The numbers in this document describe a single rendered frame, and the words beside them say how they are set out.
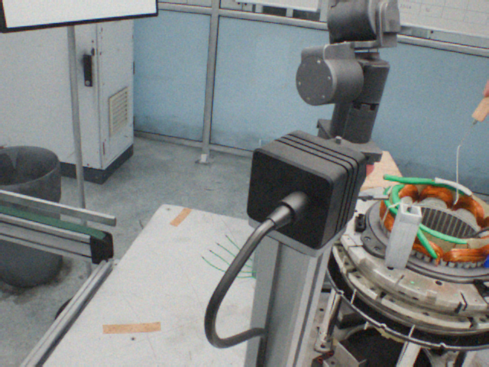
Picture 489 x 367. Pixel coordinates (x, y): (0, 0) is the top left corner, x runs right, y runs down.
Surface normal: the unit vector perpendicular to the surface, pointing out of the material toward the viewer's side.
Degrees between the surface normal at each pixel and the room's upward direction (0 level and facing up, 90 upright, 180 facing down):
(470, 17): 90
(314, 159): 0
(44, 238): 90
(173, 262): 0
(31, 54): 90
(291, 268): 90
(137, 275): 0
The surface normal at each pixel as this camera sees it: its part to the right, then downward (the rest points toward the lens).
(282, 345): -0.62, 0.33
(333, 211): 0.79, 0.36
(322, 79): -0.77, 0.19
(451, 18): -0.22, 0.45
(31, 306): 0.09, -0.88
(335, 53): 0.63, 0.11
